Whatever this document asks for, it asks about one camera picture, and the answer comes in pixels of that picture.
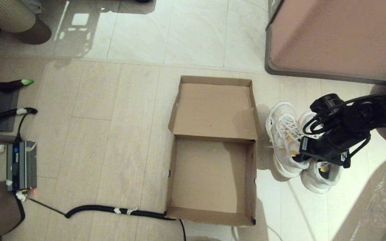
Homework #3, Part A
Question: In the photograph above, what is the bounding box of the white sneaker small yellow tag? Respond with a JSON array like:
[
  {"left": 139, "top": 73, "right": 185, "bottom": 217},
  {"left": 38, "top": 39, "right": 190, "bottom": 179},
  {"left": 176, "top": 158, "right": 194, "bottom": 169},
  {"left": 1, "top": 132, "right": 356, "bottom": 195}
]
[{"left": 299, "top": 111, "right": 344, "bottom": 195}]

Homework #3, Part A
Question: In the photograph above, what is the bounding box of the white sneaker large yellow tag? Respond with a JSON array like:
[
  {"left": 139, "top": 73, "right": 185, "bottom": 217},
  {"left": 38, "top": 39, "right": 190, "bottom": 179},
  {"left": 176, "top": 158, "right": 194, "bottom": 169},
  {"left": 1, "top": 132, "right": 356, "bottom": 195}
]
[{"left": 265, "top": 101, "right": 311, "bottom": 179}]

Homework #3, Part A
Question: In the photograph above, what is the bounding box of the brown cardboard shoe box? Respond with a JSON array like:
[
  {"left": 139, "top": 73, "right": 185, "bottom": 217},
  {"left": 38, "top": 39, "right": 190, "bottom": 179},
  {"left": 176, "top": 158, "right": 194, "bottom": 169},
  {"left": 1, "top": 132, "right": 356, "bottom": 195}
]
[{"left": 166, "top": 75, "right": 262, "bottom": 227}]

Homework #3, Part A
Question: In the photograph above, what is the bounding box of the clear crinkled plastic sheet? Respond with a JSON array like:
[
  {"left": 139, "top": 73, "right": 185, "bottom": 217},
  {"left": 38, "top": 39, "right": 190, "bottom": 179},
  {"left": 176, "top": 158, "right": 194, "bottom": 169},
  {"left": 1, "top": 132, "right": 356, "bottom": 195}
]
[{"left": 333, "top": 171, "right": 386, "bottom": 241}]

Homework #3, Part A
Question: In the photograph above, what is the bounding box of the large pink cabinet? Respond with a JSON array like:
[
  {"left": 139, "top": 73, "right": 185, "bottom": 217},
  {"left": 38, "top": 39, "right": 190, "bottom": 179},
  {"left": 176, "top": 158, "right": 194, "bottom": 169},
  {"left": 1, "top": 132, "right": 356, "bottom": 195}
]
[{"left": 265, "top": 0, "right": 386, "bottom": 85}]

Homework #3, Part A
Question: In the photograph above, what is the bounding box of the grey metal power inverter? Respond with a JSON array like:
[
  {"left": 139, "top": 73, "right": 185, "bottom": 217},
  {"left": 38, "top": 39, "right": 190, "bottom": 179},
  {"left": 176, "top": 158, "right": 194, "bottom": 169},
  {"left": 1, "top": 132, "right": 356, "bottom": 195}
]
[{"left": 6, "top": 140, "right": 38, "bottom": 192}]

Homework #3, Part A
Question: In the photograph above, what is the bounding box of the black stick green tip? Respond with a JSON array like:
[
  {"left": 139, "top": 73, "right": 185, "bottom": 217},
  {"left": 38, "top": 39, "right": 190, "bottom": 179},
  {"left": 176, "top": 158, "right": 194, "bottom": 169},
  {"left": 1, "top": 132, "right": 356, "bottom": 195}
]
[{"left": 0, "top": 78, "right": 35, "bottom": 93}]

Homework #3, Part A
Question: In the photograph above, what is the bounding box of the beige ribbed round pouf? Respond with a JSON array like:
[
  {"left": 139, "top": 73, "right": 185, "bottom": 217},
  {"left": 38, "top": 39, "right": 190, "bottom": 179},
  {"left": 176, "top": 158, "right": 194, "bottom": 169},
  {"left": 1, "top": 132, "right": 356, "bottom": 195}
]
[{"left": 0, "top": 0, "right": 52, "bottom": 45}]

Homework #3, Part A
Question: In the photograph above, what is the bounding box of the black coiled cable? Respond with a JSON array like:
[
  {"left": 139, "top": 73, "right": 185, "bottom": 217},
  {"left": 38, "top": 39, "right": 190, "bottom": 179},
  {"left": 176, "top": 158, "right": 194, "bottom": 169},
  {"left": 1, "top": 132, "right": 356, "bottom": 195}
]
[{"left": 25, "top": 196, "right": 187, "bottom": 241}]

